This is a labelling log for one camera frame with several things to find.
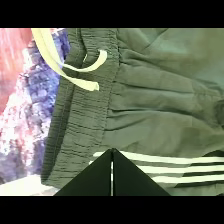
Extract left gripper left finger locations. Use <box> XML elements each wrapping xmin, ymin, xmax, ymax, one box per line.
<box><xmin>54</xmin><ymin>148</ymin><xmax>113</xmax><ymax>197</ymax></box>

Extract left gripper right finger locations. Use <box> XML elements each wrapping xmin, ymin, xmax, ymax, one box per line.
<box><xmin>112</xmin><ymin>148</ymin><xmax>171</xmax><ymax>197</ymax></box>

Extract grey striped pants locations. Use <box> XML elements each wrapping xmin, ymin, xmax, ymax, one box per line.
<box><xmin>31</xmin><ymin>28</ymin><xmax>224</xmax><ymax>197</ymax></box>

